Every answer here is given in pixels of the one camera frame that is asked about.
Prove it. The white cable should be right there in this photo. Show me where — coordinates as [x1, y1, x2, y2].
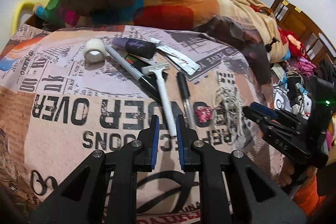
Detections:
[211, 85, 249, 146]

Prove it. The white disposable razor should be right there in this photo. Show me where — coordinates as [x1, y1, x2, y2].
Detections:
[142, 63, 177, 137]

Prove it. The person's right hand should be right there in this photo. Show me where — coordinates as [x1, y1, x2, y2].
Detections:
[278, 157, 317, 187]

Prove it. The pink crumpled wrapper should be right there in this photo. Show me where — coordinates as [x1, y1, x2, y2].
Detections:
[195, 106, 213, 123]

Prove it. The red plush toy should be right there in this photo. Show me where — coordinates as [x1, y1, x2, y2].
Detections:
[278, 28, 307, 58]

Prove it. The black clear ballpoint pen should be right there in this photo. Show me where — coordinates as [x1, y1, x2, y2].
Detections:
[177, 72, 197, 130]

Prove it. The wooden headboard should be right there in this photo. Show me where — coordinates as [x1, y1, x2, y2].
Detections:
[271, 0, 335, 65]

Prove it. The beige blanket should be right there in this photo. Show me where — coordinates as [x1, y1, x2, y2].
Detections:
[217, 0, 290, 63]

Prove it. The newspaper print bedspread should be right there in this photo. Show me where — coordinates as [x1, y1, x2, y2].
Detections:
[1, 24, 281, 223]

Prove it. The white black marker pen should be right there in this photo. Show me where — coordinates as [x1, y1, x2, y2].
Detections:
[105, 46, 161, 102]

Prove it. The purple black tube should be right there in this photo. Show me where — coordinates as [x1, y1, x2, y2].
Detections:
[112, 38, 157, 59]

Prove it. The colourful patchwork blanket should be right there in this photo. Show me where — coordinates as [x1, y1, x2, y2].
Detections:
[33, 0, 238, 30]

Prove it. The white tape roll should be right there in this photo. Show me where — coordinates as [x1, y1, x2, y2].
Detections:
[83, 38, 105, 64]

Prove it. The yellow foam tube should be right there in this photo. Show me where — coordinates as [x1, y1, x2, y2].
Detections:
[10, 0, 36, 36]

